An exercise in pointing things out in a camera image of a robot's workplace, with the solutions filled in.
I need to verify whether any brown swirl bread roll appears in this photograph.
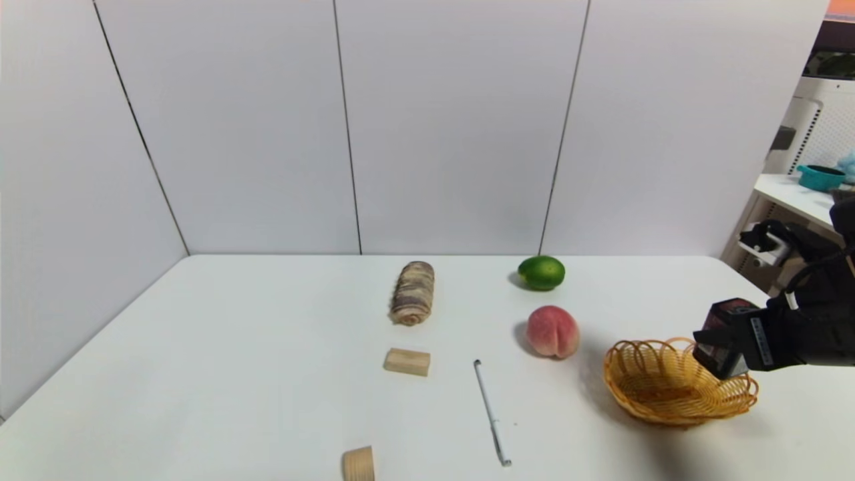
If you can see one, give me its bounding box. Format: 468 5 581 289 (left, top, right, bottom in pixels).
389 261 436 327

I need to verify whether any green lime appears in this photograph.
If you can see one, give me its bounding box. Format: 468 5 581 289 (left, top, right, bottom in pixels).
518 256 566 292

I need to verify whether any white pen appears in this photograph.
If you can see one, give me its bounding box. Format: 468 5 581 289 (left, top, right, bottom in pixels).
474 359 512 466

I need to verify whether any rectangular wooden block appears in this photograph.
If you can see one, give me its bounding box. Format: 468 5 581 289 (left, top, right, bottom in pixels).
383 347 432 377

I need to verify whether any white perforated panel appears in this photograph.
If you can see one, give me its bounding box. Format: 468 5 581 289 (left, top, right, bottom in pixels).
765 77 855 178

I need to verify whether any black drink carton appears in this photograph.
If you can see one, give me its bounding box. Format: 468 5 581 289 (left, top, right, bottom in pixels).
693 299 762 380

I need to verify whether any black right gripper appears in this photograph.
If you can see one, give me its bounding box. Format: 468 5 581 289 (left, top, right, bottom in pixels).
693 306 810 371

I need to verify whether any pink peach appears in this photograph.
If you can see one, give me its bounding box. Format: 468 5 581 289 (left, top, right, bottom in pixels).
525 305 580 360

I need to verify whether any yellow woven basket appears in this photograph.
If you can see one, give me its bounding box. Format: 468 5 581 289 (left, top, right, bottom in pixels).
604 337 759 428

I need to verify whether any half round wooden block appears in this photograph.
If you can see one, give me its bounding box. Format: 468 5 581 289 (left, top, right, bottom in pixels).
342 446 375 481

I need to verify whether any teal bowl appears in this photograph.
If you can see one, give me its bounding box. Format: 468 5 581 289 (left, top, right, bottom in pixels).
796 165 846 192

